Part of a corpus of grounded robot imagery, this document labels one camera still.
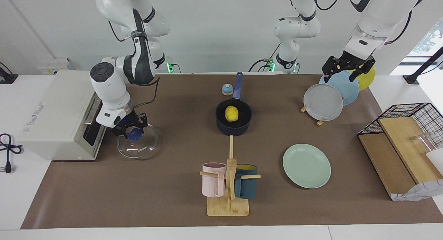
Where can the black table clamp stand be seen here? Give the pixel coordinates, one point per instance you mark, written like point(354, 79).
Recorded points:
point(7, 78)

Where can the dark teal mug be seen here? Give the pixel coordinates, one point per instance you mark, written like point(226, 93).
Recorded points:
point(246, 188)

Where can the dark blue saucepan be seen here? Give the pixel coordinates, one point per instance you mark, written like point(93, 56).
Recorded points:
point(233, 129)

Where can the white wall socket box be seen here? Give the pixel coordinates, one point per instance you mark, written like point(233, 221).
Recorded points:
point(55, 65)

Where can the crumpled white paper bag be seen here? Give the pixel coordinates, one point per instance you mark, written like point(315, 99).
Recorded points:
point(422, 191)

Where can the glass lid with blue knob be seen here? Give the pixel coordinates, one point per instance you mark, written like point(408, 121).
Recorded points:
point(138, 151)

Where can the yellow potato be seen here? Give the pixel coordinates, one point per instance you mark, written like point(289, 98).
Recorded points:
point(232, 114)

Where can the light bamboo board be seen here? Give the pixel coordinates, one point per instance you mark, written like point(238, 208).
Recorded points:
point(405, 143)

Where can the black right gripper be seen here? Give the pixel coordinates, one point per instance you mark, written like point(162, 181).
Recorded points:
point(130, 121)

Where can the mint green plate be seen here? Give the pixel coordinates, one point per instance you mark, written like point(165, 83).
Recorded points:
point(306, 167)

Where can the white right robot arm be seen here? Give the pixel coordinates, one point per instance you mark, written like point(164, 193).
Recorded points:
point(110, 91)

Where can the blue bell on wooden base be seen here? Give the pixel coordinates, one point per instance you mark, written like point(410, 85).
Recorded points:
point(227, 90)

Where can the clear glass jug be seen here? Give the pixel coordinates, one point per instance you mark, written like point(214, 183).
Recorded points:
point(424, 143)

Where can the grey plate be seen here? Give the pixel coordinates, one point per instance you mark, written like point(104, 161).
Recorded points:
point(323, 103)

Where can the light blue plate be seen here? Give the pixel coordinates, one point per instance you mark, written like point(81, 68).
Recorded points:
point(347, 89)

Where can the white toaster oven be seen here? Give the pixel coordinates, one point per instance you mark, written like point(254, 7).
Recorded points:
point(52, 122)

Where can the wooden plate rack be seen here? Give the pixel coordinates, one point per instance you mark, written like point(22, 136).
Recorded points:
point(321, 122)

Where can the wooden mug tree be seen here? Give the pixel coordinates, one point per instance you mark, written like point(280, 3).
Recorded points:
point(228, 207)

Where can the pink mug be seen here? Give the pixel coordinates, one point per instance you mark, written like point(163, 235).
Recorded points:
point(211, 186)

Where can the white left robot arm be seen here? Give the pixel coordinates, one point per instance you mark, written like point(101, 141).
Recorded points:
point(377, 18)

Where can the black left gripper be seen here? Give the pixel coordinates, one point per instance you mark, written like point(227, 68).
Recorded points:
point(349, 61)

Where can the yellow plate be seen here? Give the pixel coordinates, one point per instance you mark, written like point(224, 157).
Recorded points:
point(367, 80)

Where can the brown table mat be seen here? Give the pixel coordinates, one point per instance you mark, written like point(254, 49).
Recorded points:
point(155, 184)

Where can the white plastic cup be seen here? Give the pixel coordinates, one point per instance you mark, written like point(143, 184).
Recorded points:
point(436, 160)

